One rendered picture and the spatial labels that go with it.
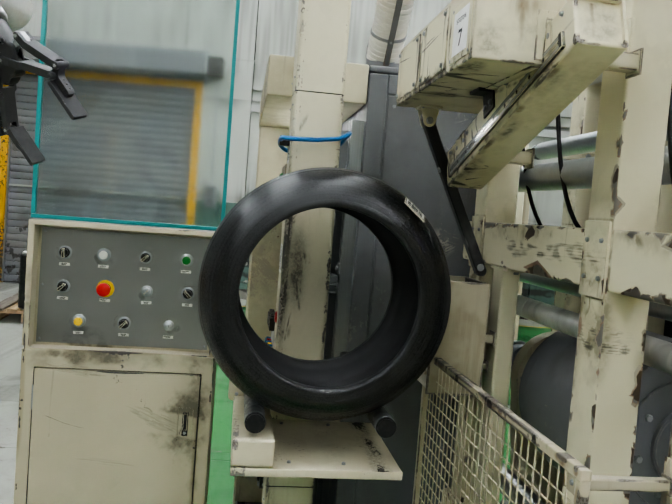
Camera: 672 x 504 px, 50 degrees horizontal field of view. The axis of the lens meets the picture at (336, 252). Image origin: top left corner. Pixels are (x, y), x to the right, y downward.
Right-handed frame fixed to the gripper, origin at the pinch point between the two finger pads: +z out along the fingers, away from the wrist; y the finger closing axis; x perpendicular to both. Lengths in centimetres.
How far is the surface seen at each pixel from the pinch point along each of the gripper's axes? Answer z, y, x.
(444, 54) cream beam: 22, -45, -55
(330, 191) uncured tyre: 31, -12, -44
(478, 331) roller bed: 81, -5, -81
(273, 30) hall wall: -256, 382, -854
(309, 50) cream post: -3, -8, -82
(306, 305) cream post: 51, 25, -65
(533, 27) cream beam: 28, -62, -49
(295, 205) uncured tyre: 29.6, -6.2, -39.2
